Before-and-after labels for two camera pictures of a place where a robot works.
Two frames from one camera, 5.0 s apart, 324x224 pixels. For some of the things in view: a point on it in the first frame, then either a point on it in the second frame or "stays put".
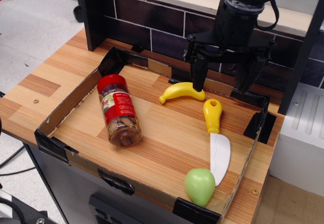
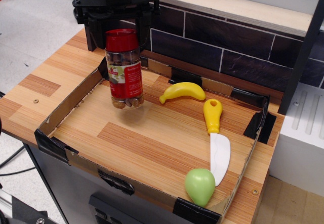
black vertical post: x=304 y=54 stays put
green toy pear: x=200 y=184 stays put
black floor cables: x=8 y=174 stays put
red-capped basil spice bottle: x=123 y=125 → x=123 y=63
